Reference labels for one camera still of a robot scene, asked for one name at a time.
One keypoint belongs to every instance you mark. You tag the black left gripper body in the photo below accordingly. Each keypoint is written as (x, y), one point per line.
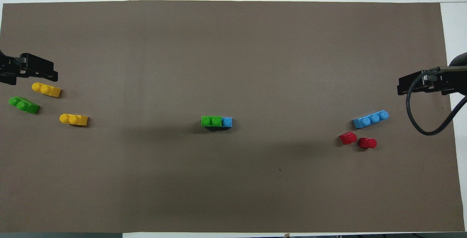
(9, 70)

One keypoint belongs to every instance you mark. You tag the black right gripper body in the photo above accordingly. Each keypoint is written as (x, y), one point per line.
(450, 83)

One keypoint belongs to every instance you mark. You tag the green two-stud block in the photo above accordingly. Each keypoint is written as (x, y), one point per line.
(211, 121)
(25, 106)

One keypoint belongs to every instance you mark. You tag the blue three-stud block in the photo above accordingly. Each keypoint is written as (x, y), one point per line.
(370, 120)
(226, 122)

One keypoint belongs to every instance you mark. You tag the yellow two-stud block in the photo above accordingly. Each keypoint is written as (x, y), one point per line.
(46, 89)
(73, 119)

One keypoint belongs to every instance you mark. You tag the red one-stud block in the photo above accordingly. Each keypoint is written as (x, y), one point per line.
(348, 138)
(367, 143)

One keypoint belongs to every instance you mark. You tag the brown table mat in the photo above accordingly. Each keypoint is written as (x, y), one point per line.
(233, 48)

